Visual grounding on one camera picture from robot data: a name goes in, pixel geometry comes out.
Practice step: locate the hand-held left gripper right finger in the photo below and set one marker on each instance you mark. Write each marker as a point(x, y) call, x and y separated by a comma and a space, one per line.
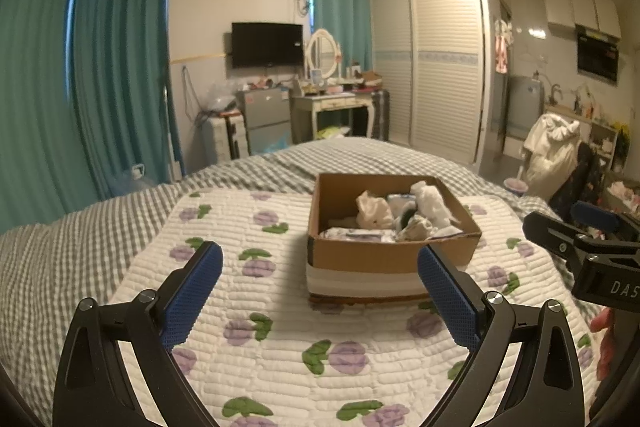
point(450, 302)

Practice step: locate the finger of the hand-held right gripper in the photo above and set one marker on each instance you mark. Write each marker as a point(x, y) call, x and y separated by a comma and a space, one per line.
point(595, 213)
point(550, 229)

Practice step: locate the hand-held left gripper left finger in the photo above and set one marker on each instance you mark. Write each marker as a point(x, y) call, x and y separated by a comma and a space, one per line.
point(195, 297)

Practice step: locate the white sock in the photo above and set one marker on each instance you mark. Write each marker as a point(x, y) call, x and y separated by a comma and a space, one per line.
point(417, 228)

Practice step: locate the grey cloth with navy trim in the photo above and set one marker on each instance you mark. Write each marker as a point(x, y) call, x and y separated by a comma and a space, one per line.
point(407, 213)

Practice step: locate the white fuzzy socks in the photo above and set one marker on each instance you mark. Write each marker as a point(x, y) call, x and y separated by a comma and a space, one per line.
point(432, 202)

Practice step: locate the cardboard box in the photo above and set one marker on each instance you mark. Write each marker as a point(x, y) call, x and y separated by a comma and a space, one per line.
point(350, 267)

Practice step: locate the blue tissue packet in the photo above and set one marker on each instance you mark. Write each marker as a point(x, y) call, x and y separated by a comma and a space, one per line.
point(400, 198)

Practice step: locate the leaf print packet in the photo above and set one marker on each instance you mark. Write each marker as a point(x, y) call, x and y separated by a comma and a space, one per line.
point(355, 234)

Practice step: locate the white cloth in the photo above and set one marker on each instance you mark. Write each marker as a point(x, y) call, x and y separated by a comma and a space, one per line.
point(372, 209)

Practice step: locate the person's right hand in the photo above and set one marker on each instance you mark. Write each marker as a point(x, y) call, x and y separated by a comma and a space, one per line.
point(605, 337)

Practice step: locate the dark floral jacket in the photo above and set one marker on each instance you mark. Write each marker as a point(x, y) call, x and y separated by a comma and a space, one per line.
point(582, 182)

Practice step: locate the paper cup with straw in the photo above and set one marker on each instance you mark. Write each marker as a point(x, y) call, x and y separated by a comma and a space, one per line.
point(515, 187)

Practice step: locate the wooden shelf unit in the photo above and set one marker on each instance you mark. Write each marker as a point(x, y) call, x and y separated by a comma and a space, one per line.
point(602, 137)

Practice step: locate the white coat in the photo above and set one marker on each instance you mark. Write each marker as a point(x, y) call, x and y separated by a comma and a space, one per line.
point(547, 152)

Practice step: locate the floral quilted mat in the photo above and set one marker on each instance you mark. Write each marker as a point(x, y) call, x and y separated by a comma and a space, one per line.
point(280, 357)

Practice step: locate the grey checked bed cover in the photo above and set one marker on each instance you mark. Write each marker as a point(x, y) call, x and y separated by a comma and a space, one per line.
point(100, 227)

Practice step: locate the metal faucet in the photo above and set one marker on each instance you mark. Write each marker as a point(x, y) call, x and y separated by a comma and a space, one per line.
point(555, 93)

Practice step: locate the grey washing machine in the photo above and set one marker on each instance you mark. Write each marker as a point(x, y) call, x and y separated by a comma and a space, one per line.
point(525, 104)

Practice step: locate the black range hood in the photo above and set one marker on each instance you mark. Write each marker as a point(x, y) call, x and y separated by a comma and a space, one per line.
point(597, 57)

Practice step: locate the white suitcase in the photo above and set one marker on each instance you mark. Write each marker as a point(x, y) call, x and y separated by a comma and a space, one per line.
point(227, 139)

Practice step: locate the hanging pink white clothes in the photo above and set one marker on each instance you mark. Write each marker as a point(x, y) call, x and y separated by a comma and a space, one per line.
point(502, 47)

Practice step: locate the grey mini fridge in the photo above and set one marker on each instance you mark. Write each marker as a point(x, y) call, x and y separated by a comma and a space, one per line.
point(265, 119)

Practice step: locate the white slatted wardrobe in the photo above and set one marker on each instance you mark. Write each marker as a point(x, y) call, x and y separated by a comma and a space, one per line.
point(440, 67)

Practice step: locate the dark suitcase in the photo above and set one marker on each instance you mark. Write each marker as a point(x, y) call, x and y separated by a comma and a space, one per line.
point(381, 114)

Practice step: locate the clear plastic bag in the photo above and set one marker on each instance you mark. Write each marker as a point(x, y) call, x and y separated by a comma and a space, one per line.
point(222, 97)

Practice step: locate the yellow bag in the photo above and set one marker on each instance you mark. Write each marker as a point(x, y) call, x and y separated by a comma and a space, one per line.
point(332, 133)

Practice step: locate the white dressing table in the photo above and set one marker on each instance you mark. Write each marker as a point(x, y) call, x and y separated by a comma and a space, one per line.
point(330, 104)

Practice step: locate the brown box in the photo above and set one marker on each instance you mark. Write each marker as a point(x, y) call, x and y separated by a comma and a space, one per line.
point(372, 80)

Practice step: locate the oval white mirror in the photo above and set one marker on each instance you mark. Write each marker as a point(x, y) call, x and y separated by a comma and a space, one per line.
point(322, 54)

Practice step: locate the white wall cabinets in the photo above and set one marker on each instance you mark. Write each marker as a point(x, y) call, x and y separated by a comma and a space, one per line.
point(580, 7)

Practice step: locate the black wall television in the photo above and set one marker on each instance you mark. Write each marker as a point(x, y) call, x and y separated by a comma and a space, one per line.
point(267, 44)

